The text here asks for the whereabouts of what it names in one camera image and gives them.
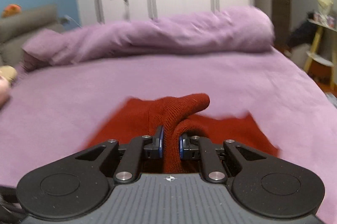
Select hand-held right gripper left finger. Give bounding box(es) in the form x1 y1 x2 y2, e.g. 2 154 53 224
75 125 165 184

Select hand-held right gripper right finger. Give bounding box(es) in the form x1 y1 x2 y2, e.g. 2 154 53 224
179 133 266 184

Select red knit cardigan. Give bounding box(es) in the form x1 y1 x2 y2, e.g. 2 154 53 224
84 93 280 175

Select dark clothes on stand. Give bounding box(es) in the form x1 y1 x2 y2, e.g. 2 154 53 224
286 20 320 48

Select purple bed sheet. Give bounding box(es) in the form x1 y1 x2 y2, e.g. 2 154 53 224
0 49 337 188

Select purple duvet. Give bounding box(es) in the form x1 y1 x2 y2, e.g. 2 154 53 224
22 6 276 72

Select yellow side stand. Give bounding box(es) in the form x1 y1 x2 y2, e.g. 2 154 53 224
304 18 337 89

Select pink plush toy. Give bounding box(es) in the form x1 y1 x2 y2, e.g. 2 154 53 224
0 65 18 110

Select grey upholstered headboard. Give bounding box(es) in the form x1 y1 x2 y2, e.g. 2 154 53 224
0 5 65 67

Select orange plush toy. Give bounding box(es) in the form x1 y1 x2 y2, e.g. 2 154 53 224
2 4 22 18

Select pale flower bouquet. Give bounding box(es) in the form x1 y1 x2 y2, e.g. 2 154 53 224
314 0 335 17

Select white wall charger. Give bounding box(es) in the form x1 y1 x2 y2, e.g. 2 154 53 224
60 15 81 27

